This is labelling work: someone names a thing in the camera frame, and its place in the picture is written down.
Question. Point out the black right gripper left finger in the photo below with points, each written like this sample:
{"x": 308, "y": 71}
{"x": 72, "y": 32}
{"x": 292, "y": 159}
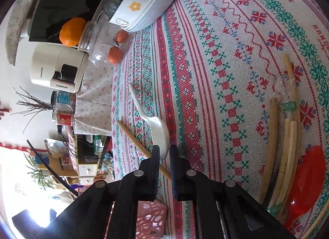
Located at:
{"x": 149, "y": 183}

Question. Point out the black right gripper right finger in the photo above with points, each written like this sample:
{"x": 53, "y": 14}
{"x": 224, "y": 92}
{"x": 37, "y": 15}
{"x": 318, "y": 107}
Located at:
{"x": 184, "y": 178}

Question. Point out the short bamboo chopstick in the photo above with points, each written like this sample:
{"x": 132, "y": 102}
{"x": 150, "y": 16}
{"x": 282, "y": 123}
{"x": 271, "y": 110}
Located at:
{"x": 141, "y": 148}

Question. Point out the white plastic spoon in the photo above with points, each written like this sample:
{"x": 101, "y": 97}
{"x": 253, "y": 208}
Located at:
{"x": 159, "y": 130}

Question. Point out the pink perforated utensil basket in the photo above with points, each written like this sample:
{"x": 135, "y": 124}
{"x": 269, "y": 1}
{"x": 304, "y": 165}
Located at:
{"x": 150, "y": 220}

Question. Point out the black chopstick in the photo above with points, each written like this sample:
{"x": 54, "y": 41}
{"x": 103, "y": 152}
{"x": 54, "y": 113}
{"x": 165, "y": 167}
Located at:
{"x": 65, "y": 184}

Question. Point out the disposable chopsticks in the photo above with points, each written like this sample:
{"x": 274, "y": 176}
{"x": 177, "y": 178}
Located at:
{"x": 291, "y": 143}

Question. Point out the red plastic spoon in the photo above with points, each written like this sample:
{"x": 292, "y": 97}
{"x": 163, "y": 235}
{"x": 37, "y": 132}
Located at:
{"x": 307, "y": 184}

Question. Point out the white floral table cover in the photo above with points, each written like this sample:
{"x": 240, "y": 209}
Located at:
{"x": 94, "y": 100}

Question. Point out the red label spice jar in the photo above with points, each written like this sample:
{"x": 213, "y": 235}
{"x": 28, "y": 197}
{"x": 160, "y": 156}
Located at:
{"x": 63, "y": 114}

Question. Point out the patterned striped tablecloth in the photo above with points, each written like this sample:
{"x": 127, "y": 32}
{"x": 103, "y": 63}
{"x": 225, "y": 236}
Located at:
{"x": 209, "y": 68}

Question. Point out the glass jar with tomatoes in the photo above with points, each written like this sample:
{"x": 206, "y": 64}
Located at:
{"x": 104, "y": 42}

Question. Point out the white air fryer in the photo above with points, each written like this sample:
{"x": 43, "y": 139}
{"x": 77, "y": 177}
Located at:
{"x": 58, "y": 67}

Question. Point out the dried twig branches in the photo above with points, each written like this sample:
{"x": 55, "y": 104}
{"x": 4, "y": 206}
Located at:
{"x": 32, "y": 106}

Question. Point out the orange fruit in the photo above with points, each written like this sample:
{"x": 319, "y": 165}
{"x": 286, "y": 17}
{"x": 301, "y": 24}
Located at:
{"x": 71, "y": 32}

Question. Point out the white stacked bowls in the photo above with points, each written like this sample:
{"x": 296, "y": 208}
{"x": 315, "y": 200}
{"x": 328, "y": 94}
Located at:
{"x": 136, "y": 15}

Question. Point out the black microwave oven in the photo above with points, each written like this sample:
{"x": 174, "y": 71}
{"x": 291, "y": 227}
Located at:
{"x": 66, "y": 5}

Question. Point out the floral cloth cover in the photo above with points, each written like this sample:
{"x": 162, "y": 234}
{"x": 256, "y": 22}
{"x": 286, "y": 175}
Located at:
{"x": 19, "y": 14}

